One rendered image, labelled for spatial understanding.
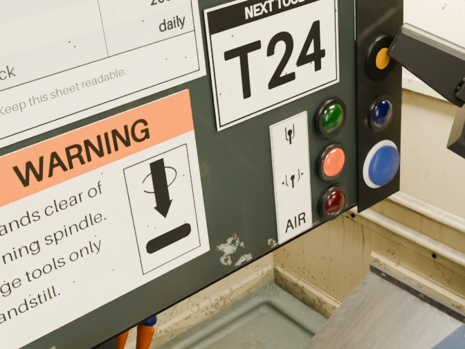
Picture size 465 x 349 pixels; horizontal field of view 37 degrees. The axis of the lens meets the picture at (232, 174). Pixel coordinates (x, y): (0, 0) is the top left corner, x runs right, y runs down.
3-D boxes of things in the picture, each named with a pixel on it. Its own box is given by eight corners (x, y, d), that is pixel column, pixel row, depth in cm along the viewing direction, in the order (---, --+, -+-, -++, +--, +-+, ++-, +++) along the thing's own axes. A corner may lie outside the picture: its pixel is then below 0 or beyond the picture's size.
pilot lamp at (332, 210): (349, 211, 49) (348, 184, 48) (326, 224, 48) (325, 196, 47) (342, 208, 50) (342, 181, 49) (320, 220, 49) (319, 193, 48)
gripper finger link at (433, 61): (407, 16, 45) (493, 66, 44) (383, 57, 46) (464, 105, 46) (403, 24, 43) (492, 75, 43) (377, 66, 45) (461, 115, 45)
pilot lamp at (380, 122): (395, 123, 49) (396, 94, 48) (374, 133, 48) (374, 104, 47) (388, 121, 50) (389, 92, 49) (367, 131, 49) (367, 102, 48)
